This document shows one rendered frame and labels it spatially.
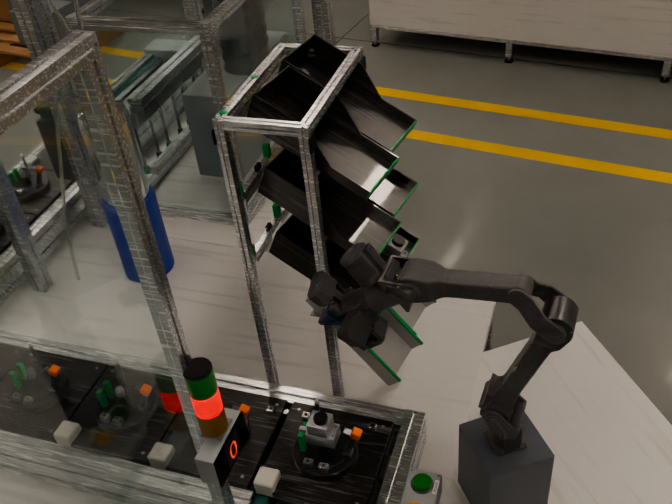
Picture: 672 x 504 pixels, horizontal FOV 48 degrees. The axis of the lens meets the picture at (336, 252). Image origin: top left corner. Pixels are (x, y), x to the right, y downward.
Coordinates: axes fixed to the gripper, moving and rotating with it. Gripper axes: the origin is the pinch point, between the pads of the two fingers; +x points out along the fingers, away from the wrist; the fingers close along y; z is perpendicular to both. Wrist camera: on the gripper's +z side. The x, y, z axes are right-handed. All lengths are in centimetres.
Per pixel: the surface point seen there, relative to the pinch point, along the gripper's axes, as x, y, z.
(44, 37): 75, -69, -82
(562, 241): 58, 161, -172
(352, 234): -3.5, -2.6, -18.1
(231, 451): 13.8, -4.1, 28.0
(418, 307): 13.9, 35.3, -31.3
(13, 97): -31, -69, 28
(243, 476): 33.3, 12.1, 21.9
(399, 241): -1.0, 12.2, -28.8
